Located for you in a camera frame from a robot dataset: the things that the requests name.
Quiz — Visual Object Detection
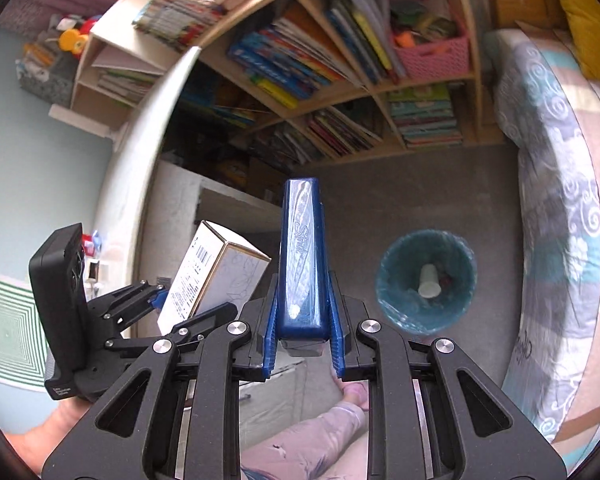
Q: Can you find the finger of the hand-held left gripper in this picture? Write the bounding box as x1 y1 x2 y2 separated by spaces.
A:
87 280 173 333
105 302 238 356

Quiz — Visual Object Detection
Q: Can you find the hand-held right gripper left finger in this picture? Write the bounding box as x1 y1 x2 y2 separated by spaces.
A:
41 272 283 480

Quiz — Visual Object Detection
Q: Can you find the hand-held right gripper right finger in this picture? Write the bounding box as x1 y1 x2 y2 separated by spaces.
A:
326 272 568 480

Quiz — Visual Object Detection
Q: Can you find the white box with gold edges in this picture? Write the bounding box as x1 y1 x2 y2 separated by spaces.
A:
157 220 272 336

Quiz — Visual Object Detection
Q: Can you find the long blue carton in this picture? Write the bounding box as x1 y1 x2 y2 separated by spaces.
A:
276 177 331 346

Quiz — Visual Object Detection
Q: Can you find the teal bin with plastic liner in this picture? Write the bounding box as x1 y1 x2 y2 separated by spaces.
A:
375 230 477 336

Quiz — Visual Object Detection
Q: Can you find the person's left forearm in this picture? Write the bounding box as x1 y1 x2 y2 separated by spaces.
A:
2 400 96 476

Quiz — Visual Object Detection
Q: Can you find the white paper cup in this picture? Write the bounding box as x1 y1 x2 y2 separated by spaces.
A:
418 263 442 299

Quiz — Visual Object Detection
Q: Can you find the person's leg in pink pants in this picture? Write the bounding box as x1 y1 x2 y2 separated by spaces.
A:
240 381 369 480

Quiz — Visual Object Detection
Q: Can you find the white desk cabinet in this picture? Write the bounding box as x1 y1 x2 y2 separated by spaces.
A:
135 160 301 413

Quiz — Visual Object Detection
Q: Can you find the row of leaning picture books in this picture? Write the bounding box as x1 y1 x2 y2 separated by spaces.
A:
305 105 383 158

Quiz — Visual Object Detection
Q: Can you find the row of pale thin books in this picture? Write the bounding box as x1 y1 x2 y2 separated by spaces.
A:
94 50 160 107

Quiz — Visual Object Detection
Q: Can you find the stack of flat picture books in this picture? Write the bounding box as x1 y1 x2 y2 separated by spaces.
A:
387 85 463 149

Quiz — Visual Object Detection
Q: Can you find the grey patterned storage box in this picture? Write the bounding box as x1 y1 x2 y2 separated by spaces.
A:
16 55 77 107

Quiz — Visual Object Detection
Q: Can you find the small wooden desktop shelf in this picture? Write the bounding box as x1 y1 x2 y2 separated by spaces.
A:
50 0 201 136

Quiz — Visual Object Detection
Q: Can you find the mattress with swirl print sheet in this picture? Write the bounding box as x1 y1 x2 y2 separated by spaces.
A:
495 27 600 456

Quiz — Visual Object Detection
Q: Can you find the orange and yellow toy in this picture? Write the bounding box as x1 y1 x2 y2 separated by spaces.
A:
57 15 101 59

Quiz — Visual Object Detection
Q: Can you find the row of blue picture books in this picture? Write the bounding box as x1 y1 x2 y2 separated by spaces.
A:
227 5 366 108

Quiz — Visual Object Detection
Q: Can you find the stack of thin colourful books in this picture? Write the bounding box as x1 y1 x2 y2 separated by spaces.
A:
132 0 226 53

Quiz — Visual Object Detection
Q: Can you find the pink plastic basket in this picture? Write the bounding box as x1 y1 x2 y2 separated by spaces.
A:
390 0 471 81

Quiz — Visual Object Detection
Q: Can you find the row of tall thin books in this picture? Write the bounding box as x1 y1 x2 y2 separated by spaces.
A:
325 0 397 86

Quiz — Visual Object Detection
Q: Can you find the large wooden bookshelf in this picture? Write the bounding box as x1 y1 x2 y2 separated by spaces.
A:
180 0 506 166

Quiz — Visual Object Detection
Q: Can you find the yellow pillow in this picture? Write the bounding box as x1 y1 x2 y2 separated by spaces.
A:
540 0 600 81

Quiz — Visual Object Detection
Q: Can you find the green and white wall poster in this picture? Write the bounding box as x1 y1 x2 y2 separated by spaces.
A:
0 269 48 391

